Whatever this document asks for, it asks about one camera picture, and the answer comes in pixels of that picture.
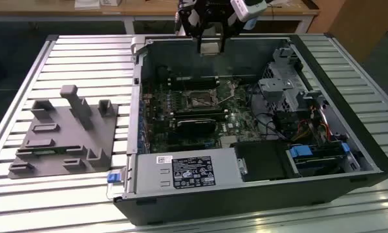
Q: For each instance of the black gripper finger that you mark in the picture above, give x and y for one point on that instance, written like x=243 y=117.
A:
x=230 y=26
x=188 y=26

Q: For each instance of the silver CPU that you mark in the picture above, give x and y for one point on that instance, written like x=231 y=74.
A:
x=210 y=48

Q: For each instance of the CPU socket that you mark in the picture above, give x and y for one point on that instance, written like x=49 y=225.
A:
x=202 y=99

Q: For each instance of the pale blue teach pendant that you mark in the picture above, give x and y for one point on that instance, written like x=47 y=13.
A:
x=251 y=24

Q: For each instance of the wooden desk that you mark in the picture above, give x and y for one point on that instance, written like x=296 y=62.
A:
x=132 y=7

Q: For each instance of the white box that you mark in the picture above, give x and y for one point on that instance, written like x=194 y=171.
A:
x=87 y=3
x=111 y=2

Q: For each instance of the metal drive cage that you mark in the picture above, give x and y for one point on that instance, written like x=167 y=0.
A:
x=278 y=92

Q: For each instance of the black RAM stick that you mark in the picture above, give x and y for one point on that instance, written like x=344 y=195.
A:
x=198 y=112

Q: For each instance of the green motherboard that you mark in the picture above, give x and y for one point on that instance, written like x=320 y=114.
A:
x=239 y=121

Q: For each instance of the wooden cabinet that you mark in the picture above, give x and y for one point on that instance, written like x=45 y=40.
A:
x=359 y=26

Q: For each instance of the black graphics card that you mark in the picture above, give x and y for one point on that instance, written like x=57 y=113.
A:
x=195 y=125

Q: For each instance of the silver heat sink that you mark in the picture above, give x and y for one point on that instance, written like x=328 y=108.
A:
x=228 y=141

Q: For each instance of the hard disk in blue carrier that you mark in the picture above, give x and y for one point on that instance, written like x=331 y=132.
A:
x=300 y=151

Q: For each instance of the black drive box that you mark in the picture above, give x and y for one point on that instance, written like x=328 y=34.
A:
x=262 y=160

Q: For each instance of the gray plastic parts rack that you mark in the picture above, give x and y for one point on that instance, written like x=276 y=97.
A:
x=68 y=140

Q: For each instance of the silver power supply with label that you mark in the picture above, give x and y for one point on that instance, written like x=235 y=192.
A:
x=148 y=170

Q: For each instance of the blue drive clip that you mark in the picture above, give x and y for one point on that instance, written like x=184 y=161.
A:
x=344 y=148

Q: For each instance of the blue case latch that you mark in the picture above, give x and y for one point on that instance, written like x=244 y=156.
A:
x=113 y=177

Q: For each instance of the green RAM stick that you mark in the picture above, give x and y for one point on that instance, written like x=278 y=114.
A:
x=45 y=151

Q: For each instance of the black open PC case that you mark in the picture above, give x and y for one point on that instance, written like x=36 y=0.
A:
x=232 y=206

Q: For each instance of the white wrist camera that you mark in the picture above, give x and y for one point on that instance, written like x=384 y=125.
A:
x=246 y=9

